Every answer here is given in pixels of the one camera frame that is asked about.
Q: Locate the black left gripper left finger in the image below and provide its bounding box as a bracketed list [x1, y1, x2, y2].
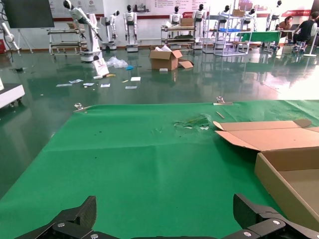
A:
[14, 195, 110, 239]

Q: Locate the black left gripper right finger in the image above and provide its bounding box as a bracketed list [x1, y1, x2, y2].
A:
[221, 193, 319, 239]

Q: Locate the cardboard box with holed flap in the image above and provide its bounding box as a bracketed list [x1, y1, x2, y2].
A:
[213, 119, 319, 232]

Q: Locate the large open cardboard box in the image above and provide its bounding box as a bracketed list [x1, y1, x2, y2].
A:
[149, 45, 184, 71]

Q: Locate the green table cloth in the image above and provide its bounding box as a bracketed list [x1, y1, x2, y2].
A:
[0, 99, 319, 239]

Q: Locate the crumpled clear plastic film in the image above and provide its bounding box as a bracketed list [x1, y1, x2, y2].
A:
[173, 113, 211, 131]

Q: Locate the silver binder clip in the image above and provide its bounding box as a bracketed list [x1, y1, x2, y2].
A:
[73, 102, 92, 113]
[213, 96, 234, 106]

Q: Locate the white wheeled machine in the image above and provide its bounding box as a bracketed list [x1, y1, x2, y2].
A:
[0, 77, 25, 110]

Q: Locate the white paper bag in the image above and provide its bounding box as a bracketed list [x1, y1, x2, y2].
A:
[91, 59, 110, 78]

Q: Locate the clear plastic bag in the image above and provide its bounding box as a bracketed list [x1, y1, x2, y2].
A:
[104, 56, 129, 69]

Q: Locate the white floor stand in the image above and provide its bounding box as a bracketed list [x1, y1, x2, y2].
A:
[302, 23, 319, 57]

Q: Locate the green covered table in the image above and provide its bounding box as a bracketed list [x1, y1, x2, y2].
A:
[236, 30, 282, 49]

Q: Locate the leaning white humanoid robot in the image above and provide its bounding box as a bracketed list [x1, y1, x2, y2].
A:
[62, 0, 103, 63]

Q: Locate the white shelf with blue trays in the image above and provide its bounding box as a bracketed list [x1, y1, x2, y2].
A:
[202, 13, 251, 57]

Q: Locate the low metal rack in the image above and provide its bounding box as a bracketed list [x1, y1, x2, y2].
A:
[47, 27, 87, 56]

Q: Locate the seated person in tan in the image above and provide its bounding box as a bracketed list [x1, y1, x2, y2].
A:
[278, 15, 295, 32]

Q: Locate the seated person in black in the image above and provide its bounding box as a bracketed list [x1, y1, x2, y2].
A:
[292, 11, 318, 52]

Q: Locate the metal trolley cart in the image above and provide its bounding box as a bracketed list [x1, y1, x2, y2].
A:
[160, 24, 197, 52]

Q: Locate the black screen on stand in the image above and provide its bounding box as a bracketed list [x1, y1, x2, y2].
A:
[1, 0, 55, 54]

